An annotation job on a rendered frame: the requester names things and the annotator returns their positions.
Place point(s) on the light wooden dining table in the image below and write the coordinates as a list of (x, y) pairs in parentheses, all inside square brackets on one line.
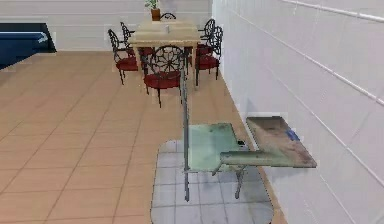
[(163, 36)]

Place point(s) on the worn green metal table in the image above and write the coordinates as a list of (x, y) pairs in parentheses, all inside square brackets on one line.
[(210, 143)]

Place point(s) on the black chair with red seat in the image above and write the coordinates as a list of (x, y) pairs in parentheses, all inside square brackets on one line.
[(126, 33), (126, 63), (167, 15), (208, 61), (208, 30), (162, 80)]

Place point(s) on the small black object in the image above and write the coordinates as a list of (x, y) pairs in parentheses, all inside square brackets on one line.
[(241, 143)]

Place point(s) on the worn brown desk top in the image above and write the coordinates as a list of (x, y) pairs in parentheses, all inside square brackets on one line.
[(276, 143)]

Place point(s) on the grey checked floor rug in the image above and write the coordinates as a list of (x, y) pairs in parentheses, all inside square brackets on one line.
[(206, 203)]

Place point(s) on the small blue flat object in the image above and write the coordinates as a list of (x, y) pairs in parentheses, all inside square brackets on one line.
[(293, 135)]

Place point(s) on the house plant in brown pot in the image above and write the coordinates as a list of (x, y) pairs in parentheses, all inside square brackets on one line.
[(155, 13)]

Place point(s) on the dark blue sofa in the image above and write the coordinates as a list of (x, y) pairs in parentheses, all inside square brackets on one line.
[(20, 45)]

